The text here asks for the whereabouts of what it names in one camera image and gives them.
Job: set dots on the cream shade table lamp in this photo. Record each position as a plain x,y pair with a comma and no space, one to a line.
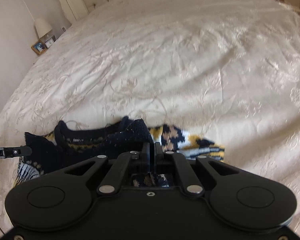
43,27

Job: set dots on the small white desk clock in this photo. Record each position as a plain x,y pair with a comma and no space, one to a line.
49,43

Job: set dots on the wooden photo frame blue picture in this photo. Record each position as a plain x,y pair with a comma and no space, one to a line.
39,47

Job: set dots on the navy yellow patterned knit sweater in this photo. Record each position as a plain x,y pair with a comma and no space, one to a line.
95,145

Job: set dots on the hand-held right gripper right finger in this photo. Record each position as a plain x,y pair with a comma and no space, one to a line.
158,155

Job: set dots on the cream nightstand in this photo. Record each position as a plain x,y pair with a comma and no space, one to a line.
291,5

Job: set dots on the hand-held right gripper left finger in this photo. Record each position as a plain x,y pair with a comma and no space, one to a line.
146,155

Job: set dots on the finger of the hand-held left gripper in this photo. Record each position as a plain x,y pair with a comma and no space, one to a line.
17,152

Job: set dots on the bed with cream embroidered bedspread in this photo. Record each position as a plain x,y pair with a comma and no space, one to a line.
165,67

